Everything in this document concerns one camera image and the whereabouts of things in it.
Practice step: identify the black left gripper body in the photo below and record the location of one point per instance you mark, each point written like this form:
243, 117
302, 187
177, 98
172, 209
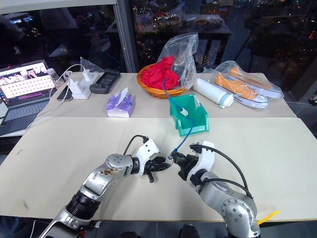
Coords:
151, 168

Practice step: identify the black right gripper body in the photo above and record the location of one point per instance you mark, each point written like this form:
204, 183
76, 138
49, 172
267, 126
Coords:
188, 166

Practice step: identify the white coupler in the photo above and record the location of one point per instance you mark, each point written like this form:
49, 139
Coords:
183, 111
170, 158

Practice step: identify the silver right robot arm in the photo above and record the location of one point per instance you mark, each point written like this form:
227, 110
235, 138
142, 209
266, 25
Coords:
223, 198

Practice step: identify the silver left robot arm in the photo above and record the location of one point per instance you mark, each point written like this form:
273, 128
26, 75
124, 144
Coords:
99, 182

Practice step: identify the green plastic bin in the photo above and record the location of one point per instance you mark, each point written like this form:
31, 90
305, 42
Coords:
195, 121

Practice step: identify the white card in bin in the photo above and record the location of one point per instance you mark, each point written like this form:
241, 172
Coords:
198, 103

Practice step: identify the dark rounded shape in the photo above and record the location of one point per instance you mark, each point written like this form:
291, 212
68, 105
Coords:
130, 235
187, 231

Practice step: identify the orange wicker basket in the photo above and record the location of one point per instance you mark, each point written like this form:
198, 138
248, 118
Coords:
153, 91

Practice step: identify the purple tissue pack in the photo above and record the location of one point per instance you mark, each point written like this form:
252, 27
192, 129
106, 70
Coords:
120, 105

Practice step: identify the white bottle pale blue cap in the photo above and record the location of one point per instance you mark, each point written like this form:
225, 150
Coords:
210, 93

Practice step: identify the red cloth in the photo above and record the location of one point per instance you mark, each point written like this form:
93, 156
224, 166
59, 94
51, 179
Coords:
158, 74

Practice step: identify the orange canvas sneaker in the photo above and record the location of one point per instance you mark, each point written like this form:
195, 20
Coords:
237, 91
255, 80

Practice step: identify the white power strip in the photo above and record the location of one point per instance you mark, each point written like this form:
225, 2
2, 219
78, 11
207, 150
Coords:
84, 90

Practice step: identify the white power adapter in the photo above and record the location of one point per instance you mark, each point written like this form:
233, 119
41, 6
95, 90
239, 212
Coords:
86, 75
74, 87

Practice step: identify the orange sneakers in bag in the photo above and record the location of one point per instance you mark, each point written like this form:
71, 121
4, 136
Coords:
272, 90

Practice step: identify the black smartphone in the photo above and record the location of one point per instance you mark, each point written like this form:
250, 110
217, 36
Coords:
64, 94

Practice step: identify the small clear plastic bag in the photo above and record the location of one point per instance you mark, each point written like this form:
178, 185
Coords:
90, 65

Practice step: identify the dark background table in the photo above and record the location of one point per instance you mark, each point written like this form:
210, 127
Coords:
210, 28

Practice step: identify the small clear plastic bottle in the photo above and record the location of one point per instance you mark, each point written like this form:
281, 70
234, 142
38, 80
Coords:
52, 75

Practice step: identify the grey laptop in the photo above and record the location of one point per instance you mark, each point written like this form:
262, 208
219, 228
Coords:
24, 91

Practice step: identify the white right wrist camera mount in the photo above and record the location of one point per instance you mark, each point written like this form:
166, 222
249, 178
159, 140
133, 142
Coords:
204, 161

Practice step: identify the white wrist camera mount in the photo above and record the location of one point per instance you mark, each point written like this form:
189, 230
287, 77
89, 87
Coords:
204, 161
147, 151

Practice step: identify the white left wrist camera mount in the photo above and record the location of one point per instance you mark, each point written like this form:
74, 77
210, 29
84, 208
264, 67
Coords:
147, 151

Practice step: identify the grey window frame post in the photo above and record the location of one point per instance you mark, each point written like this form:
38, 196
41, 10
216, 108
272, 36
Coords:
125, 37

